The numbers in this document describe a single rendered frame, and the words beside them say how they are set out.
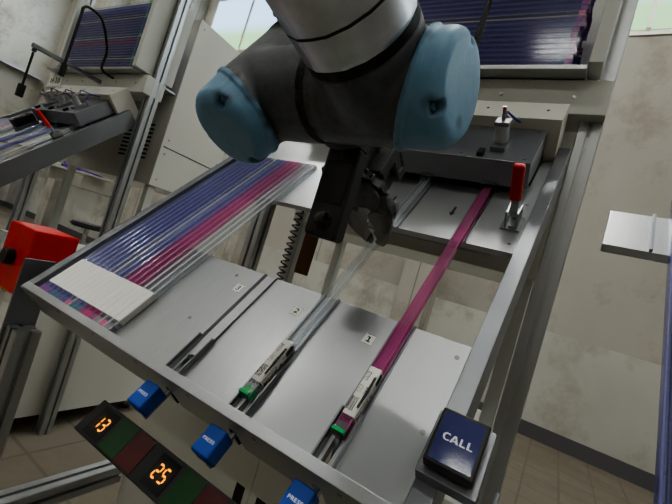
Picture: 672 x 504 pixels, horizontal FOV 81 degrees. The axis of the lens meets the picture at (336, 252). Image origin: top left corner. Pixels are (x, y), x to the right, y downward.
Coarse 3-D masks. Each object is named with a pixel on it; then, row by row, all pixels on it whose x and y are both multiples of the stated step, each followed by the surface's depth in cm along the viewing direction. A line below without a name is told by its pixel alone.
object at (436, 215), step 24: (288, 144) 99; (312, 144) 96; (312, 192) 77; (408, 192) 72; (432, 192) 71; (456, 192) 70; (504, 192) 67; (528, 192) 66; (408, 216) 66; (432, 216) 65; (456, 216) 64; (480, 216) 62; (504, 216) 62; (528, 216) 61; (432, 240) 61; (480, 240) 58; (504, 240) 57
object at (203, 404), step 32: (32, 288) 62; (64, 320) 60; (128, 352) 48; (160, 384) 48; (192, 384) 43; (224, 416) 39; (256, 448) 40; (288, 448) 36; (320, 480) 34; (352, 480) 33
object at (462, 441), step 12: (444, 420) 33; (456, 420) 33; (468, 420) 33; (444, 432) 32; (456, 432) 32; (468, 432) 32; (480, 432) 32; (432, 444) 32; (444, 444) 32; (456, 444) 32; (468, 444) 31; (480, 444) 31; (432, 456) 31; (444, 456) 31; (456, 456) 31; (468, 456) 31; (456, 468) 30; (468, 468) 30
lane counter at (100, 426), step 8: (96, 416) 45; (104, 416) 45; (112, 416) 45; (88, 424) 45; (96, 424) 44; (104, 424) 44; (112, 424) 44; (88, 432) 44; (96, 432) 44; (104, 432) 43; (96, 440) 43
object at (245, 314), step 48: (192, 288) 59; (240, 288) 58; (288, 288) 56; (144, 336) 53; (192, 336) 52; (240, 336) 50; (336, 336) 48; (384, 336) 47; (432, 336) 46; (240, 384) 45; (288, 384) 44; (336, 384) 43; (384, 384) 42; (432, 384) 41; (288, 432) 39; (384, 432) 38; (384, 480) 34
